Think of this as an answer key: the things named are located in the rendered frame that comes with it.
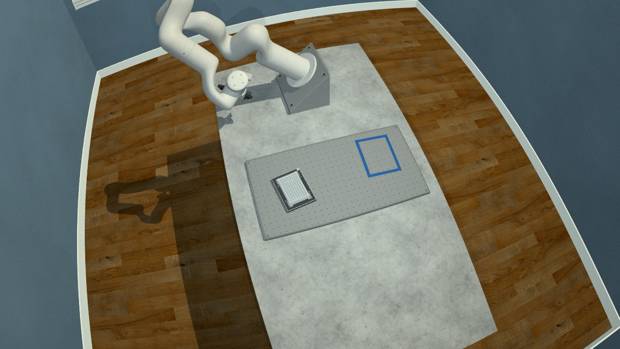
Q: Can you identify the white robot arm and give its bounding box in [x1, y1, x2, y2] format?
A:
[155, 0, 316, 111]

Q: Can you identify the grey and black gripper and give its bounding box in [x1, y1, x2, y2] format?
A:
[218, 84, 253, 101]

